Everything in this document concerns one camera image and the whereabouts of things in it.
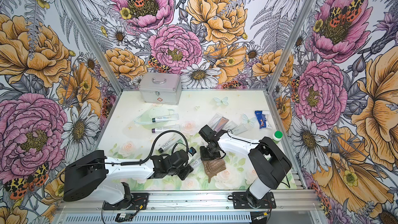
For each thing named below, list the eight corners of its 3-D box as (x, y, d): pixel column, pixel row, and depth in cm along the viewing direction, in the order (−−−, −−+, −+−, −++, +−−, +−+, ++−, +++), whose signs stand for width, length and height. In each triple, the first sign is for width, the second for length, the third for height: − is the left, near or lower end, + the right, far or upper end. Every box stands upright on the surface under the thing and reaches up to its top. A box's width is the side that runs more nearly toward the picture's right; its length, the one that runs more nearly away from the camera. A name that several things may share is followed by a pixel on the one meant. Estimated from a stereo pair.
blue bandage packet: (259, 128, 102) (260, 126, 100) (255, 113, 110) (256, 110, 108) (267, 128, 102) (269, 126, 100) (262, 113, 110) (264, 110, 108)
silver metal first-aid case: (141, 105, 115) (134, 88, 103) (147, 87, 128) (141, 70, 115) (179, 105, 115) (176, 88, 103) (182, 87, 128) (179, 70, 115)
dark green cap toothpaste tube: (153, 123, 105) (152, 120, 103) (153, 120, 107) (152, 117, 105) (179, 119, 107) (178, 116, 105) (179, 116, 109) (178, 113, 107)
